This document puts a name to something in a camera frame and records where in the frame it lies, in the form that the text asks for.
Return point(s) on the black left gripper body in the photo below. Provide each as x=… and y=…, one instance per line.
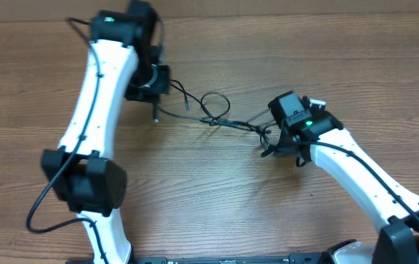
x=159, y=83

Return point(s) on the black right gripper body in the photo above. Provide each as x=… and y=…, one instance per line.
x=288, y=149

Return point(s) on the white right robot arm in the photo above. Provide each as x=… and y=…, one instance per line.
x=312, y=134

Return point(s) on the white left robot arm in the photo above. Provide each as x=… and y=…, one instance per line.
x=123, y=64

